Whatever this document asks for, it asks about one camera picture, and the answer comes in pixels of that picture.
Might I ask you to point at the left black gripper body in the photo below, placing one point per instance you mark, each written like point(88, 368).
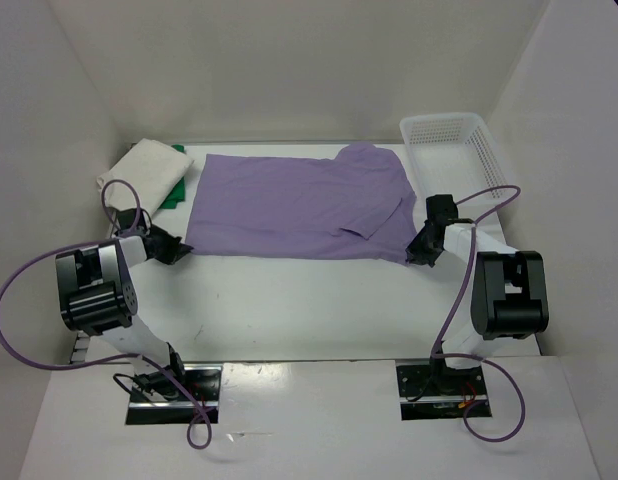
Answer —
point(155, 235)

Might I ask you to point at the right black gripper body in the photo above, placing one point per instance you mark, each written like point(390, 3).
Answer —
point(427, 227)

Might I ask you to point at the green t shirt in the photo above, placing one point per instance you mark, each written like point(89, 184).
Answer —
point(176, 196)

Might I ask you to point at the white t shirt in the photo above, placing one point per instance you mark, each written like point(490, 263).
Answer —
point(152, 168)

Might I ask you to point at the purple t shirt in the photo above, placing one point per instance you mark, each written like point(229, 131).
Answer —
point(357, 205)

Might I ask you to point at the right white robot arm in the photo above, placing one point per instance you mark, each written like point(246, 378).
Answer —
point(502, 296)

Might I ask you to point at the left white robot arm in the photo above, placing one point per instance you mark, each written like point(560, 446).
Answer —
point(98, 298)

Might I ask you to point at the white plastic basket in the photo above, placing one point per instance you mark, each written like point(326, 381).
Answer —
point(455, 153)

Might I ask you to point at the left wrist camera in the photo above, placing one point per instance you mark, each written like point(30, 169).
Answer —
point(130, 222)

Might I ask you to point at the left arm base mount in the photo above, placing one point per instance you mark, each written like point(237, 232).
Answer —
point(147, 407)

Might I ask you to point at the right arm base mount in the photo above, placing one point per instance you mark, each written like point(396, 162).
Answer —
point(431, 391)

